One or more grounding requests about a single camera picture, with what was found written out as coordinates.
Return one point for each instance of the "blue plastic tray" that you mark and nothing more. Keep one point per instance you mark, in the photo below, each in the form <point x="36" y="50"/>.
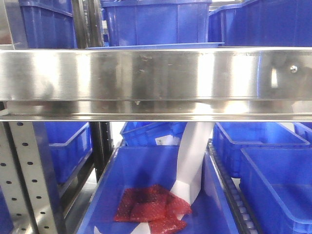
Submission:
<point x="203" y="45"/>

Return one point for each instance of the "stainless steel shelf beam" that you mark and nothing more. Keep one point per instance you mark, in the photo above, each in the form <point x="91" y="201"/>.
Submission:
<point x="215" y="84"/>

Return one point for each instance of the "perforated steel shelf upright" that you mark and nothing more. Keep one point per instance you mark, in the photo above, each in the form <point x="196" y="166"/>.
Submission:
<point x="28" y="180"/>

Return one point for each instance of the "blue bin rear centre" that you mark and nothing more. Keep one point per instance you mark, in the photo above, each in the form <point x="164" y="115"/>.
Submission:
<point x="152" y="133"/>

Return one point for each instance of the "white paper strip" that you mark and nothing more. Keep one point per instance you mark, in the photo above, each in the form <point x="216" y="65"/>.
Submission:
<point x="176" y="168"/>

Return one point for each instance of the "blue bin with red bags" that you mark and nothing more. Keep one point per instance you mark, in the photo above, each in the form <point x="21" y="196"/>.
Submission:
<point x="211" y="213"/>

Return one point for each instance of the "blue bin rear right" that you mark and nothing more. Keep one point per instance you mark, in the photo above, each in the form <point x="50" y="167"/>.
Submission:
<point x="230" y="137"/>

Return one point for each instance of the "red mesh bag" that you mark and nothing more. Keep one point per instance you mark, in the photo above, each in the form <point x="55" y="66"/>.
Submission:
<point x="154" y="205"/>

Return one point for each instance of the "blue bin lower left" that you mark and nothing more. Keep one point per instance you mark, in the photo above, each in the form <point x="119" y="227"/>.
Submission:
<point x="69" y="143"/>

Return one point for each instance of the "blue bin upper centre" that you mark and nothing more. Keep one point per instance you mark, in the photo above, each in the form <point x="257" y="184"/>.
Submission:
<point x="147" y="22"/>

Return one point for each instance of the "blue bin lower right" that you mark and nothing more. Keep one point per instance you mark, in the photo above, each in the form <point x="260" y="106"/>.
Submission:
<point x="277" y="184"/>

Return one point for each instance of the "blue bin upper right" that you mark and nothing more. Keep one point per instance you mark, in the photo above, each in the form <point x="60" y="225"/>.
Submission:
<point x="262" y="23"/>

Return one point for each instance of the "blue bin upper left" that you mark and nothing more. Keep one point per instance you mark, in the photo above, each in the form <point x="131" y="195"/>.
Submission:
<point x="49" y="24"/>

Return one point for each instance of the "roller track rail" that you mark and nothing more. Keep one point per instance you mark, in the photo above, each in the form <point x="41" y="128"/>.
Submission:
<point x="242" y="216"/>

